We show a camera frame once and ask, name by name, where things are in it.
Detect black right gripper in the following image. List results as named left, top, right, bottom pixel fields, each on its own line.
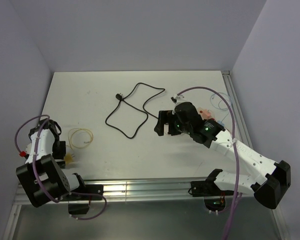
left=154, top=110, right=192, bottom=136

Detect yellow charger plug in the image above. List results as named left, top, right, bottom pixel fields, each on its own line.
left=63, top=153, right=75, bottom=165

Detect thin yellow cable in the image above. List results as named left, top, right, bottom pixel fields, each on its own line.
left=66, top=127, right=94, bottom=151

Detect pink charger plug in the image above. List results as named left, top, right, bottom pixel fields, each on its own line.
left=198, top=107, right=213, bottom=120

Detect blue charger plug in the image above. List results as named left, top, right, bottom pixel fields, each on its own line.
left=217, top=120, right=225, bottom=127

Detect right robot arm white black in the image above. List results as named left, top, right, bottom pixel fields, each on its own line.
left=154, top=102, right=291, bottom=210

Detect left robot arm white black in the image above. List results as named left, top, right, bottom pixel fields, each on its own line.
left=16, top=115, right=88, bottom=208

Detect beige power strip red sockets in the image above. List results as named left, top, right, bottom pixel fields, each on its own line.
left=197, top=107, right=216, bottom=120

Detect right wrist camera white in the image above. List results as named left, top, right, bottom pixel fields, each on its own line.
left=170, top=94, right=188, bottom=107

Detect left wrist camera grey red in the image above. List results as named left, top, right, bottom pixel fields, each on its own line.
left=19, top=143, right=32, bottom=160

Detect black power strip cord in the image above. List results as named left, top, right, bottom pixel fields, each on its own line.
left=104, top=82, right=166, bottom=140

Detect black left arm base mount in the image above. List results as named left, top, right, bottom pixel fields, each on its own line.
left=65, top=185, right=108, bottom=221

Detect aluminium frame rail front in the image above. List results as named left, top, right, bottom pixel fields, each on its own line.
left=14, top=177, right=256, bottom=206

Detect aluminium side rail right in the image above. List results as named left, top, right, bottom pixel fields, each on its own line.
left=221, top=71, right=252, bottom=147

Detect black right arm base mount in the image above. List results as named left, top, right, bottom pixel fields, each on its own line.
left=188, top=180, right=234, bottom=214

